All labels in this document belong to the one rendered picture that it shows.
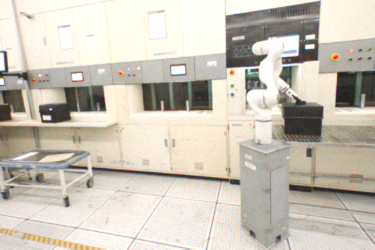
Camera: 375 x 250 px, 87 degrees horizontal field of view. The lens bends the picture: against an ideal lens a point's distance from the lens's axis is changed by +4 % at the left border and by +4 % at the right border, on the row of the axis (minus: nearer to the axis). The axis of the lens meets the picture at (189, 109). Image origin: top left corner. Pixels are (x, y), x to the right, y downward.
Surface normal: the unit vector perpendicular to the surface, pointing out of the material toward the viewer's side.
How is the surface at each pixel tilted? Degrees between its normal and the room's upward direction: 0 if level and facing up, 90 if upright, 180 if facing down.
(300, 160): 90
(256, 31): 90
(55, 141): 90
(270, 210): 90
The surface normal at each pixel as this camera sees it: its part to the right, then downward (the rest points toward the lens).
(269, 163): 0.49, 0.10
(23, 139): -0.27, 0.15
